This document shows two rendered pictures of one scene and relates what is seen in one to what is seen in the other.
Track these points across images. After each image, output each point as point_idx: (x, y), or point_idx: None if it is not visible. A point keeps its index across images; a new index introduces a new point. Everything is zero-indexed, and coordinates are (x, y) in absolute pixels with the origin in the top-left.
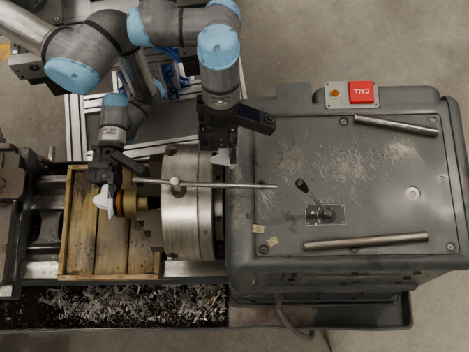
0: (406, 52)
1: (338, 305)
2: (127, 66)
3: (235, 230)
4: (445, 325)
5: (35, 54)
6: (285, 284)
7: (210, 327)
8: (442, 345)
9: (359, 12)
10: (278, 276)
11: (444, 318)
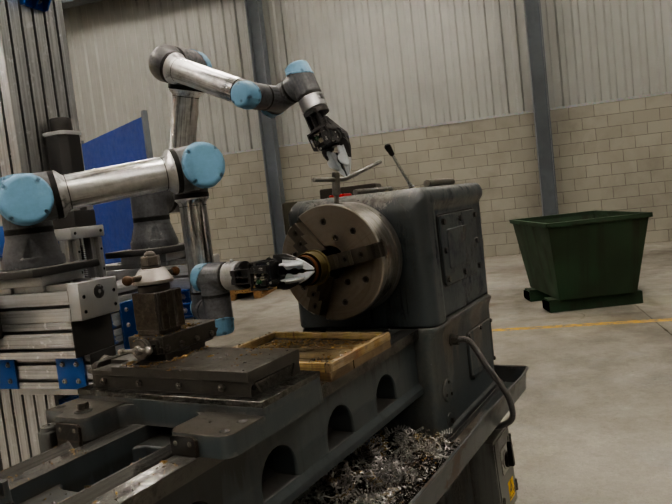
0: None
1: (488, 400)
2: (203, 219)
3: (392, 194)
4: (548, 489)
5: (156, 174)
6: (448, 279)
7: None
8: (569, 494)
9: None
10: (439, 257)
11: (541, 488)
